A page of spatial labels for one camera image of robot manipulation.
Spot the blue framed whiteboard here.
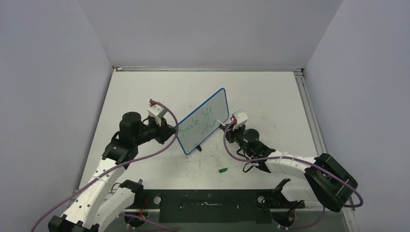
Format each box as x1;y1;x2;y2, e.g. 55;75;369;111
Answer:
177;88;230;155

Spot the aluminium frame rail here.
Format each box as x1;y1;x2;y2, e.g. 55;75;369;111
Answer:
114;67;303;73
293;69;327;156

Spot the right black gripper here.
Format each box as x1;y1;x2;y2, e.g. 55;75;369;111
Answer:
223;121;254;157

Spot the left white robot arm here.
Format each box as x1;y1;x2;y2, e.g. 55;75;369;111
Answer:
48;105;177;232

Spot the aluminium frame rail right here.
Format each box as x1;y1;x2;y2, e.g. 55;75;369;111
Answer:
293;69;327;156

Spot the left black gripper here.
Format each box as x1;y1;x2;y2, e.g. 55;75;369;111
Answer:
133;116;177;145

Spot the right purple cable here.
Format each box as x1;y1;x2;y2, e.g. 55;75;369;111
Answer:
223;120;364;231

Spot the aluminium frame rail back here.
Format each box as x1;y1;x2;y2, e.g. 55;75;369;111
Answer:
114;67;303;73

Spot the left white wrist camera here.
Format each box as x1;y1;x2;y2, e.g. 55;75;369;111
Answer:
147;103;167;126

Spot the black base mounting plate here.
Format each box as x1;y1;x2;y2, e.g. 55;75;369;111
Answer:
126;189;305;224

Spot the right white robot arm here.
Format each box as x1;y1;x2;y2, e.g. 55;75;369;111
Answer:
219;125;364;212

